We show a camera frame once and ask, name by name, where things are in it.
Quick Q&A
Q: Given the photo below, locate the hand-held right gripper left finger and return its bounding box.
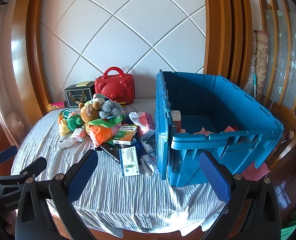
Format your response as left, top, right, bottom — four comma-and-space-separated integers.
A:
15, 149, 99, 240

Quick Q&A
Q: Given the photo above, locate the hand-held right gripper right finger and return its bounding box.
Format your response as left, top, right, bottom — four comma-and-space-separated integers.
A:
199, 151, 282, 240

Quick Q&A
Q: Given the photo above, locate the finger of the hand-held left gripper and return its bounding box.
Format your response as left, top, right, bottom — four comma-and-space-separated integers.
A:
0, 157, 48, 183
0, 145, 18, 177

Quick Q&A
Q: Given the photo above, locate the large green plush toy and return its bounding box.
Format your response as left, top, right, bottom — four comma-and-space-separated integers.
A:
87, 115, 126, 148

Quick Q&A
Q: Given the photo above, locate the green medicine box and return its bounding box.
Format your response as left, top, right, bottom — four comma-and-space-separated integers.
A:
112, 124, 138, 145

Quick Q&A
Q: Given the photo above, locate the brown bear plush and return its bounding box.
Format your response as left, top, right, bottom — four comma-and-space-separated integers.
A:
78, 100, 103, 124

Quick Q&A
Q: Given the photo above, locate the blue plastic storage crate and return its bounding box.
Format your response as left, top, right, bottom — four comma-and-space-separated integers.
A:
155, 69, 284, 187

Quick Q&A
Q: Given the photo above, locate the person's left hand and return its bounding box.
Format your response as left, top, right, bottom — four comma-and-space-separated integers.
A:
2, 211, 17, 235

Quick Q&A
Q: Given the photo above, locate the white striped bedsheet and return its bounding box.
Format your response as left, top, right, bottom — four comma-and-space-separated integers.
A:
10, 97, 226, 233

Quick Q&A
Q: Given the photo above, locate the black packet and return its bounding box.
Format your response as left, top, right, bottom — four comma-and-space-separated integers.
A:
98, 144, 121, 164

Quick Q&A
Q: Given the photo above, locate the pink and white small box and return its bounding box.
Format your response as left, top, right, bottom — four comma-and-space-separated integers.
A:
70, 127, 86, 143

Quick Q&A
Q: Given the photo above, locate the pink cloth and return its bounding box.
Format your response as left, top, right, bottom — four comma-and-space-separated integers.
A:
193, 126, 238, 135
241, 161, 271, 180

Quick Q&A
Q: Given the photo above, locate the blue and white medicine box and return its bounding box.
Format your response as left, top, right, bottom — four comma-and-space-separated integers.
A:
119, 145, 140, 177

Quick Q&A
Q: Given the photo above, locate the yellow duck plush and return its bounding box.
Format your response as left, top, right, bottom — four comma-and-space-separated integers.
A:
58, 112, 85, 137

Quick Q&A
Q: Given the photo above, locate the pink snack can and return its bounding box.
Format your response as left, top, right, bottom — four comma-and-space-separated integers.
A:
47, 101, 68, 112

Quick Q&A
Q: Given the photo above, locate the red white medicine packet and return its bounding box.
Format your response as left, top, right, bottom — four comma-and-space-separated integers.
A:
140, 152, 159, 177

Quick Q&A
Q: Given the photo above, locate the red white box in crate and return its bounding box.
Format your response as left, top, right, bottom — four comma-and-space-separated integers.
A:
171, 110, 182, 133

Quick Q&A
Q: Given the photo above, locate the grey plush toy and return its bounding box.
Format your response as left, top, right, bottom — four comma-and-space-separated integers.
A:
99, 99, 123, 119

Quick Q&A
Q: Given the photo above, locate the black gift box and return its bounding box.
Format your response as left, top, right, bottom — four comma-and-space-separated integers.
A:
64, 84, 96, 108

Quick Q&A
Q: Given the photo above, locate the pink tissue pack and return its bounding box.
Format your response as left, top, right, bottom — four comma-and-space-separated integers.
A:
129, 112, 156, 140

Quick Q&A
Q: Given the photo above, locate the red bear carry case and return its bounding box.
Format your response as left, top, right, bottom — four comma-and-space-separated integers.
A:
94, 67, 136, 104

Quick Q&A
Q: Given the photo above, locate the wooden chair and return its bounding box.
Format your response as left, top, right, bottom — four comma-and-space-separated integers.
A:
266, 102, 296, 170

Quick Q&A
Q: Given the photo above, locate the rolled patterned carpet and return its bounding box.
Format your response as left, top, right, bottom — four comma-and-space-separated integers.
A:
243, 30, 270, 98

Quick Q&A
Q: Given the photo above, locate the wooden glass partition screen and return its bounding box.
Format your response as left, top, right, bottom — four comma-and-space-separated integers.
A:
254, 0, 296, 110

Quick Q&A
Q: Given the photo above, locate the teal and white mop handle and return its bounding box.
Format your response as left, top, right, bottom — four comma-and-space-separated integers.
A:
251, 75, 259, 100

